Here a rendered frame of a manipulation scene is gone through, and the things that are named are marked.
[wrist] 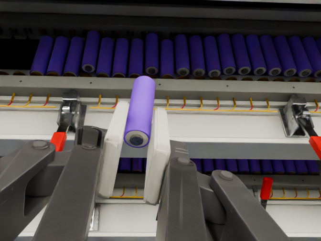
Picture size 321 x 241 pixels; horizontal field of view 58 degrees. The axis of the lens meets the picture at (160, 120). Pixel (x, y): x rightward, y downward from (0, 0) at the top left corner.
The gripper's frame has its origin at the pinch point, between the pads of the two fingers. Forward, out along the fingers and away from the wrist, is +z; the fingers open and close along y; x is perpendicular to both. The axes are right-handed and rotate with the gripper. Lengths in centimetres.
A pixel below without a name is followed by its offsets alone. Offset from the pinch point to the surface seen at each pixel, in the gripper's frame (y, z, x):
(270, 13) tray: 15.9, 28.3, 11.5
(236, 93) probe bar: 11.1, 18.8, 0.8
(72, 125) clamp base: -7.4, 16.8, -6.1
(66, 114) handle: -7.9, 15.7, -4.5
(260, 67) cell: 14.5, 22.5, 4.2
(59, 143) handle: -7.1, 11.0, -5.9
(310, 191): 31.4, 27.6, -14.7
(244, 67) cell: 12.4, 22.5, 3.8
